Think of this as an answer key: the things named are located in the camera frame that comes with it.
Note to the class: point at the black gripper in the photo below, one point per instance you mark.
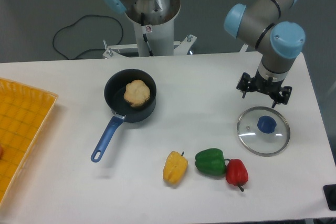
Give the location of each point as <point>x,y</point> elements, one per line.
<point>279,95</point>

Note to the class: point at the glass pot lid blue knob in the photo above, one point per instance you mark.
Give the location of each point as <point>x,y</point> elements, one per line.
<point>263,131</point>

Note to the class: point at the dark pot blue handle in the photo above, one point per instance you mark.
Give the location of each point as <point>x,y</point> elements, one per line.
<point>122,111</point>

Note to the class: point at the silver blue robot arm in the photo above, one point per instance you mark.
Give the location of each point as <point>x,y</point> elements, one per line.
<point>257,25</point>

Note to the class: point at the red bell pepper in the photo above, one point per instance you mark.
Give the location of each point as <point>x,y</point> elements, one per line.
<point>236,173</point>

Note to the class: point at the green bell pepper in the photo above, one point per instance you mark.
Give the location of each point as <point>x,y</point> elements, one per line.
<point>211,162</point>

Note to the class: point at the yellow bell pepper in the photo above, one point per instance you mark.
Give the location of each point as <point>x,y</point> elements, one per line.
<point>175,167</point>

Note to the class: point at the black device table corner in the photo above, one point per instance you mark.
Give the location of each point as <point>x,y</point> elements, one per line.
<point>330,194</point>

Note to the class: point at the beige bread bun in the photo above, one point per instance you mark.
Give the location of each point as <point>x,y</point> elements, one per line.
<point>137,93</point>

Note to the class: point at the yellow woven basket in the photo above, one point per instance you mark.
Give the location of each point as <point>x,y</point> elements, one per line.
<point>24,111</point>

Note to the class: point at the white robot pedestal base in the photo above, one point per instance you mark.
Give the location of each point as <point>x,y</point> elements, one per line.
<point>153,23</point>

